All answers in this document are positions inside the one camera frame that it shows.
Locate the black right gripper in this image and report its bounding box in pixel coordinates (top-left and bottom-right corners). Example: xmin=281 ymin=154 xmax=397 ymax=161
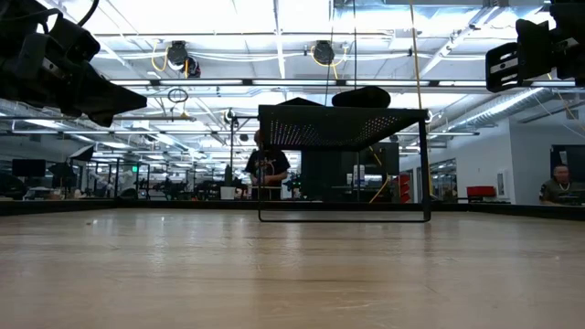
xmin=484 ymin=0 xmax=585 ymax=93

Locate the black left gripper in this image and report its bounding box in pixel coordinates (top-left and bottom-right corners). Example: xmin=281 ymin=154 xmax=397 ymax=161
xmin=0 ymin=0 xmax=148 ymax=128

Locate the black square mini plate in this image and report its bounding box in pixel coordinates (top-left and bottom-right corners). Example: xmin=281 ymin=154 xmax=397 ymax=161
xmin=277 ymin=96 xmax=326 ymax=108
xmin=330 ymin=85 xmax=393 ymax=110

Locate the black studio light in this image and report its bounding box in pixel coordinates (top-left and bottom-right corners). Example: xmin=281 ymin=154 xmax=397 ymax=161
xmin=68 ymin=144 xmax=96 ymax=162

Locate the black computer monitor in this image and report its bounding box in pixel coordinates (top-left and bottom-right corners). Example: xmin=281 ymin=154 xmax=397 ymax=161
xmin=11 ymin=158 xmax=47 ymax=178
xmin=550 ymin=144 xmax=585 ymax=184

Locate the long ceiling light bar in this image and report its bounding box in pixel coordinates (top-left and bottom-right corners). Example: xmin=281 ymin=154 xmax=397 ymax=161
xmin=109 ymin=78 xmax=580 ymax=89

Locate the person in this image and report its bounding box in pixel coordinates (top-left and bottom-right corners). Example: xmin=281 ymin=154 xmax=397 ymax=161
xmin=537 ymin=163 xmax=585 ymax=206
xmin=243 ymin=130 xmax=293 ymax=201

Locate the red storage bin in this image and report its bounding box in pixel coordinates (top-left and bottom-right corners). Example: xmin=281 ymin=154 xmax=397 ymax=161
xmin=465 ymin=185 xmax=497 ymax=202

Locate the black perforated metal shelf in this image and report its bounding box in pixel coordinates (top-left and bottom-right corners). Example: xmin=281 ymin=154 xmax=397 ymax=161
xmin=257 ymin=103 xmax=433 ymax=224

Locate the black equipment cabinet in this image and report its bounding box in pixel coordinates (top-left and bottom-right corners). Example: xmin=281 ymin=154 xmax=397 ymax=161
xmin=300 ymin=142 xmax=401 ymax=202

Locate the silver ventilation duct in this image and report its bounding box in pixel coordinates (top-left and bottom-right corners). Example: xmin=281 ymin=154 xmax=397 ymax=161
xmin=450 ymin=86 xmax=585 ymax=130

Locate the hanging black cable loop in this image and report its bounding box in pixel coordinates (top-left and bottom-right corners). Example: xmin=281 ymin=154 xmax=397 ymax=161
xmin=166 ymin=87 xmax=189 ymax=121

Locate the black ceiling cable reel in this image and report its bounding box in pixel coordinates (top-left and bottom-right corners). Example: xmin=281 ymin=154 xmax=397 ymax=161
xmin=165 ymin=39 xmax=202 ymax=79
xmin=311 ymin=39 xmax=337 ymax=66

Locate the black aluminium table frame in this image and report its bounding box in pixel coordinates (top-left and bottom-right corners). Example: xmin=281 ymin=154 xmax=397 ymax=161
xmin=0 ymin=198 xmax=585 ymax=223

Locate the yellow hanging power cord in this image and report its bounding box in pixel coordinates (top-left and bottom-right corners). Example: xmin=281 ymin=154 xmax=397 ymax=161
xmin=408 ymin=0 xmax=434 ymax=197

